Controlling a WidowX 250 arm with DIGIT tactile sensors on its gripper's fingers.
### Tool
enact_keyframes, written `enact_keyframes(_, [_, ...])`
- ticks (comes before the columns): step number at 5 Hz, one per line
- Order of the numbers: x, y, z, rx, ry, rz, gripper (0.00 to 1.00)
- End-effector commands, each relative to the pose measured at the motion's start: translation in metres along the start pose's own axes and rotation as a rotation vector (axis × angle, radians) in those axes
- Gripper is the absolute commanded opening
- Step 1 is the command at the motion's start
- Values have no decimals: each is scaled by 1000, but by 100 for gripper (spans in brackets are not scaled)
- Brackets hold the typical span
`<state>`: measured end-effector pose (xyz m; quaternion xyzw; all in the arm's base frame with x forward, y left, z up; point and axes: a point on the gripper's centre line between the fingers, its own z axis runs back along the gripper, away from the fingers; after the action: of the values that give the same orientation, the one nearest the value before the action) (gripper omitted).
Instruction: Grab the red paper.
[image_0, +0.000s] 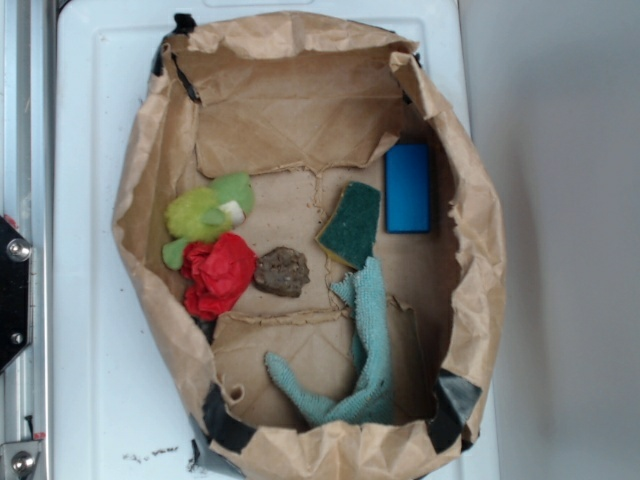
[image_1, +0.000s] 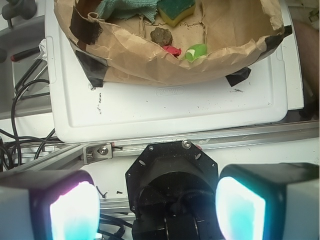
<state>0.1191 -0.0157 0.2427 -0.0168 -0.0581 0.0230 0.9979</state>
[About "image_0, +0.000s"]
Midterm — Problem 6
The aluminium frame rail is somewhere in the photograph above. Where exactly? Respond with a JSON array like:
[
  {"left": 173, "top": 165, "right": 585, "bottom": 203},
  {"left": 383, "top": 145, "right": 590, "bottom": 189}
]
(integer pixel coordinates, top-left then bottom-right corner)
[{"left": 1, "top": 1, "right": 49, "bottom": 479}]

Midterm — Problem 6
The teal microfiber cloth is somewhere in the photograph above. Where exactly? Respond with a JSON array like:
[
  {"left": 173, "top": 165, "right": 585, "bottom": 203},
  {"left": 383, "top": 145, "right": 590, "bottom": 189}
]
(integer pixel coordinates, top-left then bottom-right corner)
[{"left": 264, "top": 257, "right": 394, "bottom": 428}]

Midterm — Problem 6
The green yellow sponge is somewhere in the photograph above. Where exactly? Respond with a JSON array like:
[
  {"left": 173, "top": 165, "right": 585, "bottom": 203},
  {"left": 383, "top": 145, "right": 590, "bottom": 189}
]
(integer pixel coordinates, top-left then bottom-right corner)
[{"left": 315, "top": 181, "right": 381, "bottom": 270}]

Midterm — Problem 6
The red paper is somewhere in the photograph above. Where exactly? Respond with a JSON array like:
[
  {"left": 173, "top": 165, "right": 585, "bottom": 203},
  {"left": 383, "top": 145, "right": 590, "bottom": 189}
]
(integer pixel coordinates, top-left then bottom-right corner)
[{"left": 180, "top": 232, "right": 257, "bottom": 322}]

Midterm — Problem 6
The green plush toy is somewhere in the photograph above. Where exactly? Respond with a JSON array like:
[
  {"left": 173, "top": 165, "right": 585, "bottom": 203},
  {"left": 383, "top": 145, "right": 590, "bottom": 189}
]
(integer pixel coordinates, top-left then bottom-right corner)
[{"left": 162, "top": 172, "right": 255, "bottom": 271}]

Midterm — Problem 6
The blue rectangular block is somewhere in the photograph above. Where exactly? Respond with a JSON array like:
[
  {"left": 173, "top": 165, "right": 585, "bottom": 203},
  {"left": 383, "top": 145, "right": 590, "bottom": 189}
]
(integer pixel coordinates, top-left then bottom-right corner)
[{"left": 385, "top": 144, "right": 431, "bottom": 234}]

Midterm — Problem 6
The silver corner bracket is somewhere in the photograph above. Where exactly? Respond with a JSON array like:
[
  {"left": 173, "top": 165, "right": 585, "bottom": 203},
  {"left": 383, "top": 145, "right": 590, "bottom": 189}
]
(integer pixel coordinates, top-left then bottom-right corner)
[{"left": 1, "top": 440, "right": 41, "bottom": 480}]

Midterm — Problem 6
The brown paper-lined box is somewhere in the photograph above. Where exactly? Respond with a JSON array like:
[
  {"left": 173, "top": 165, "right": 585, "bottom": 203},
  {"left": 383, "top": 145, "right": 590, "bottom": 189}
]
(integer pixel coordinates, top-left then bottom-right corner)
[{"left": 114, "top": 12, "right": 506, "bottom": 479}]

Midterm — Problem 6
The black metal bracket plate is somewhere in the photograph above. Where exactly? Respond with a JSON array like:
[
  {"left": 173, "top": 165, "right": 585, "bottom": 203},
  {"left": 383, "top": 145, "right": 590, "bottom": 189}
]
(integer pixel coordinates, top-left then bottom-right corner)
[{"left": 0, "top": 217, "right": 33, "bottom": 374}]

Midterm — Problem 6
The brown rock chunk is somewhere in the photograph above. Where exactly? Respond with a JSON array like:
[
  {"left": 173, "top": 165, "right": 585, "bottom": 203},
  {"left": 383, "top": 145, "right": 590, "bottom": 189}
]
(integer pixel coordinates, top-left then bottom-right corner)
[{"left": 253, "top": 246, "right": 310, "bottom": 298}]

